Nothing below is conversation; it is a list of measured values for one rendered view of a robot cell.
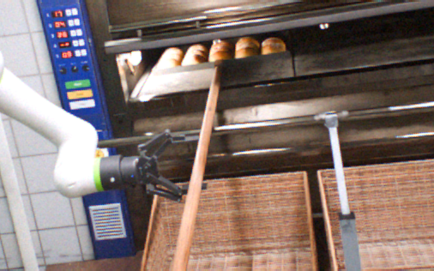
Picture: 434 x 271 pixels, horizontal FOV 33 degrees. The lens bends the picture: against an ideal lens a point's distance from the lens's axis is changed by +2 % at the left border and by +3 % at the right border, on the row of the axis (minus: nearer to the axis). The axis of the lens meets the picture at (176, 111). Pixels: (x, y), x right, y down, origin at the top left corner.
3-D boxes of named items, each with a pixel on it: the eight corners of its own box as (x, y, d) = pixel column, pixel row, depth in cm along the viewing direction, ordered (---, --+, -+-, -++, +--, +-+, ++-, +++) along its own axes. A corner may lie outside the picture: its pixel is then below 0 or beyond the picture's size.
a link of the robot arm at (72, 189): (57, 207, 197) (44, 186, 188) (63, 170, 205) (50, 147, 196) (108, 201, 194) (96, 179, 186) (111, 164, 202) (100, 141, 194)
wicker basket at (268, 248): (166, 249, 275) (154, 183, 267) (317, 238, 265) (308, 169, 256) (142, 329, 230) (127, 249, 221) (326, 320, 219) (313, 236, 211)
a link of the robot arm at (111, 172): (103, 198, 190) (96, 165, 187) (111, 179, 201) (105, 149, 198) (125, 195, 189) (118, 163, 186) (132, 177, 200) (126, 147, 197)
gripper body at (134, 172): (124, 152, 195) (157, 147, 194) (129, 180, 198) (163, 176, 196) (119, 162, 188) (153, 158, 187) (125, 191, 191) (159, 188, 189)
